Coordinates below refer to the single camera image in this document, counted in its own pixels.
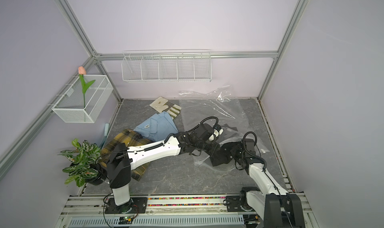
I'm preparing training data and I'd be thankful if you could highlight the clear plastic vacuum bag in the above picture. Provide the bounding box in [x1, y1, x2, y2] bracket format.
[179, 85, 270, 172]

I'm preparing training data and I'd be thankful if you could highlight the black shirt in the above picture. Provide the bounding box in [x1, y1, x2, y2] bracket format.
[210, 124, 242, 167]

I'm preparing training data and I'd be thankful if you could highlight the light blue shirt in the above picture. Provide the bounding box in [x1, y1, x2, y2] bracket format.
[134, 112, 179, 142]

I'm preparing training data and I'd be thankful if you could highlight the yellow plaid shirt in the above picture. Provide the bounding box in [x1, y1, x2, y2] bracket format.
[98, 129, 153, 181]

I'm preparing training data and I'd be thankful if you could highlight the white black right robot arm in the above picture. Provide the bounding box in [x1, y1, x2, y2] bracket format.
[222, 139, 306, 228]

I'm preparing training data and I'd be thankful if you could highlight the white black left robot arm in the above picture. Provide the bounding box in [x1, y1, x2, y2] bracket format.
[107, 122, 223, 208]

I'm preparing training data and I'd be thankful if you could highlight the cream green work glove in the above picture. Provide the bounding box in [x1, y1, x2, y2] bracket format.
[150, 97, 182, 119]

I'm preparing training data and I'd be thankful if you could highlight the green potted plant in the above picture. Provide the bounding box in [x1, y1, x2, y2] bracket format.
[59, 138, 107, 188]

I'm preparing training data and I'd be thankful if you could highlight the pink artificial tulip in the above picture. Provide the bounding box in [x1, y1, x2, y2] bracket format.
[78, 66, 95, 108]

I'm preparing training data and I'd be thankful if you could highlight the white wire wall shelf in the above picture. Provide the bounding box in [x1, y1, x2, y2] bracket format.
[122, 49, 212, 82]

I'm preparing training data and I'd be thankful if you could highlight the white wire side basket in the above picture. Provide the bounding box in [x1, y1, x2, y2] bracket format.
[52, 75, 114, 123]

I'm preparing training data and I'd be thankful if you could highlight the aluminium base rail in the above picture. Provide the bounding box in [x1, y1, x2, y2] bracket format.
[59, 192, 313, 218]

